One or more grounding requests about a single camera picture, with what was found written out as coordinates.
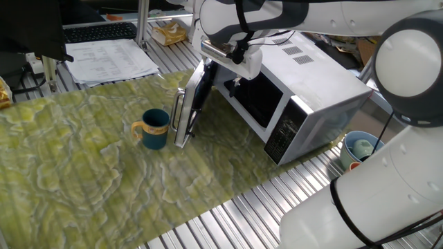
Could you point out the white printed paper stack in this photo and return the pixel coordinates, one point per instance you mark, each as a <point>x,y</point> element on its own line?
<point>107,60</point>

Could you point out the orange cup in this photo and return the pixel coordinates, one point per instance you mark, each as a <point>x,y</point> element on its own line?
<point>353,166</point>

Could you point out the black keyboard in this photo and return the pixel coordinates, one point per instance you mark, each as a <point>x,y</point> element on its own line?
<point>100,32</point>

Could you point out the aluminium frame post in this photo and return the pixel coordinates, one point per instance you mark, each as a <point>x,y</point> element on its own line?
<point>367,71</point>
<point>142,20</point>

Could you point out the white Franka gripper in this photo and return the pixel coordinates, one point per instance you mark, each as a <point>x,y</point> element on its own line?
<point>251,64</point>

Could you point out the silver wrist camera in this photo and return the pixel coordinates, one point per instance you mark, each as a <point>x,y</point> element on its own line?
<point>214,50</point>

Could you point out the black glass microwave door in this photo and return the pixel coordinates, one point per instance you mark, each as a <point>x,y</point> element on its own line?
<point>188,103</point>

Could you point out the silver microwave oven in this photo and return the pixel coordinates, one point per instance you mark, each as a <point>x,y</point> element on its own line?
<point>322,86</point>

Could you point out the golden snack bag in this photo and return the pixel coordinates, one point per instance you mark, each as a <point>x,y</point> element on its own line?
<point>4,95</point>

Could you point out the green marble pattern mat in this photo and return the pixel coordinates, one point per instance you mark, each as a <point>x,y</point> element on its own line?
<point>86,190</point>

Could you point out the black monitor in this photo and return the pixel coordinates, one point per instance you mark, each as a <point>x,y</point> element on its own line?
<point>31,27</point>

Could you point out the small orange object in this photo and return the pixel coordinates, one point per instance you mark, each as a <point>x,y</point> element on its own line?
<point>114,17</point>

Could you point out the white paper note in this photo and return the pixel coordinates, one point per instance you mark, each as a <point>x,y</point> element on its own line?
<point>375,88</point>

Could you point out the short aluminium post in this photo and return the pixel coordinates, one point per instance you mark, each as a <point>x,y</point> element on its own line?
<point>49,72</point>

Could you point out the stack of light blue cups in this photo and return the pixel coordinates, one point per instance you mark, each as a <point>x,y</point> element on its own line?
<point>346,152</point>

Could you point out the white power strip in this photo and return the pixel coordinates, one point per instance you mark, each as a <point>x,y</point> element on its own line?
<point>34,62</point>

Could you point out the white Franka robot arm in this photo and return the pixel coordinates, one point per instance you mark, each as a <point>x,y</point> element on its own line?
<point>346,20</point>

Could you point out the pale green mug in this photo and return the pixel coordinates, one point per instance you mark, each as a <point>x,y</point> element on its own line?
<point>361,148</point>

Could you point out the brown cardboard box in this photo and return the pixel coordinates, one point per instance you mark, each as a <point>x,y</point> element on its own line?
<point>365,52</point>

